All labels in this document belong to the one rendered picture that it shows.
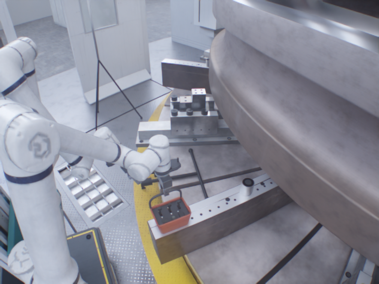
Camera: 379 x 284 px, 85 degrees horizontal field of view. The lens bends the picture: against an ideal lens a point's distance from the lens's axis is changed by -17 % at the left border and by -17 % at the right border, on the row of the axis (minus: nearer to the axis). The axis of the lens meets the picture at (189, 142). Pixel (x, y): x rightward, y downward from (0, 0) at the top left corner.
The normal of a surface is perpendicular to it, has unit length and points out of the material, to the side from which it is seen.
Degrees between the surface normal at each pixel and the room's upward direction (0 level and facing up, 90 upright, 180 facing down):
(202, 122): 90
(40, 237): 79
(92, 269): 0
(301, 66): 90
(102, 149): 83
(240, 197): 0
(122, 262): 0
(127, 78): 37
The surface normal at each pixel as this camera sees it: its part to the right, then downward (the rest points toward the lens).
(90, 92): 0.42, -0.33
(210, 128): 0.06, 0.64
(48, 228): 0.80, 0.36
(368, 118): -0.82, 0.37
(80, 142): 0.93, 0.10
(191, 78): -0.33, 0.61
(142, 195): 0.00, -0.76
